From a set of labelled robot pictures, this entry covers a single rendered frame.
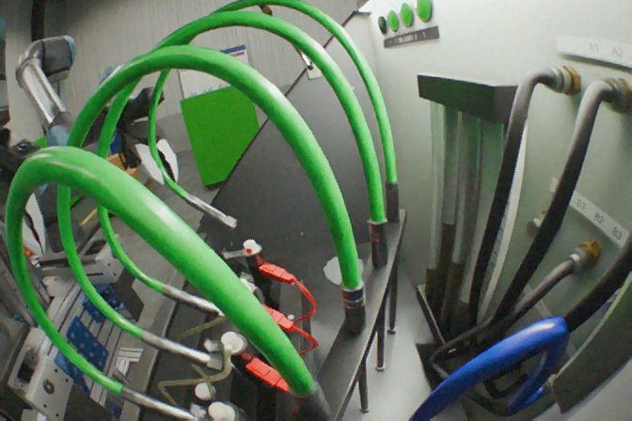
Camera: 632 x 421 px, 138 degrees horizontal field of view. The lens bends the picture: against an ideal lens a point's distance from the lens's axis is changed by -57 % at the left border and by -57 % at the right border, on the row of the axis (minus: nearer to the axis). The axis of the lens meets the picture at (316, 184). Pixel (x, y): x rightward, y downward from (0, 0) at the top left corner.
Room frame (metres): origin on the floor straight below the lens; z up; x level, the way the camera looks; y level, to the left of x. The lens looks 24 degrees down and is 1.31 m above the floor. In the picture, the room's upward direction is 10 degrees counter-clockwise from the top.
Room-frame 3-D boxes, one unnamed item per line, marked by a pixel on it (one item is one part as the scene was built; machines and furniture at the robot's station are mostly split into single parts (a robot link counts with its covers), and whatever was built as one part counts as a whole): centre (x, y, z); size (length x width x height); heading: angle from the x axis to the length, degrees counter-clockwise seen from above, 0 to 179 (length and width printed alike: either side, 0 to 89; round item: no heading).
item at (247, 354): (0.15, 0.12, 0.99); 0.05 x 0.03 x 0.21; 89
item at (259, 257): (0.31, 0.12, 0.99); 0.05 x 0.03 x 0.21; 89
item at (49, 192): (0.53, 0.82, 1.20); 0.13 x 0.12 x 0.14; 165
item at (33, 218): (0.21, 0.42, 1.24); 0.06 x 0.03 x 0.09; 89
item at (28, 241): (0.18, 0.42, 1.24); 0.06 x 0.03 x 0.09; 89
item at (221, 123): (3.90, 1.16, 0.65); 0.95 x 0.86 x 1.30; 103
